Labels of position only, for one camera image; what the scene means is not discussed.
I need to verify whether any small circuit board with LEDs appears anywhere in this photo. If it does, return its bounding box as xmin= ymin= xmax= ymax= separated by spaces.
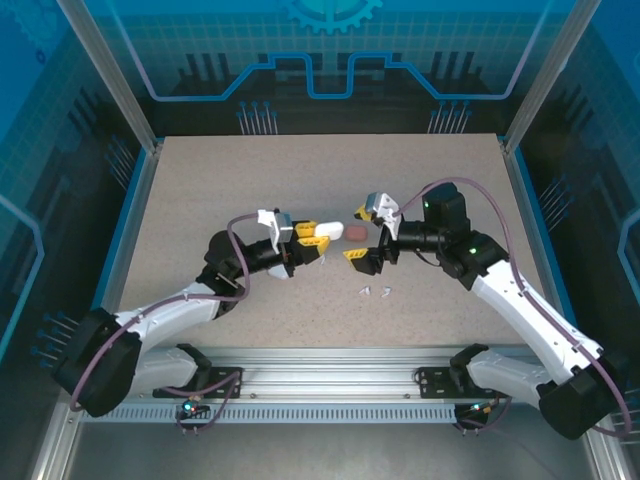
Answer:
xmin=457 ymin=402 xmax=494 ymax=419
xmin=177 ymin=399 xmax=209 ymax=419

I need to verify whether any blue aluminium side rail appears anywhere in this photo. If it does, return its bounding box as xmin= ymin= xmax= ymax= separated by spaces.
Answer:
xmin=499 ymin=137 xmax=571 ymax=326
xmin=102 ymin=142 xmax=164 ymax=321

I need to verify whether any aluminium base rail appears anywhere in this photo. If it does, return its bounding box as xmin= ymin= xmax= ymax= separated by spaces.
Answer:
xmin=149 ymin=343 xmax=541 ymax=404

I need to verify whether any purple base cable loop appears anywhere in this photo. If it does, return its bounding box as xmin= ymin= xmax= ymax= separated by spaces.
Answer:
xmin=164 ymin=373 xmax=242 ymax=436
xmin=457 ymin=392 xmax=512 ymax=436

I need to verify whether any slotted grey cable duct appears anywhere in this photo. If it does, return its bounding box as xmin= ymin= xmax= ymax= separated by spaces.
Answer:
xmin=82 ymin=402 xmax=471 ymax=424

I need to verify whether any aluminium frame post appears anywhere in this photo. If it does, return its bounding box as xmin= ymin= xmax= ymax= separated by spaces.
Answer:
xmin=55 ymin=0 xmax=164 ymax=154
xmin=502 ymin=0 xmax=604 ymax=154

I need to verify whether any aluminium lower frame beam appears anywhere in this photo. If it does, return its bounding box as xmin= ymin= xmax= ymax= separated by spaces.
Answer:
xmin=582 ymin=429 xmax=634 ymax=480
xmin=32 ymin=414 xmax=86 ymax=480

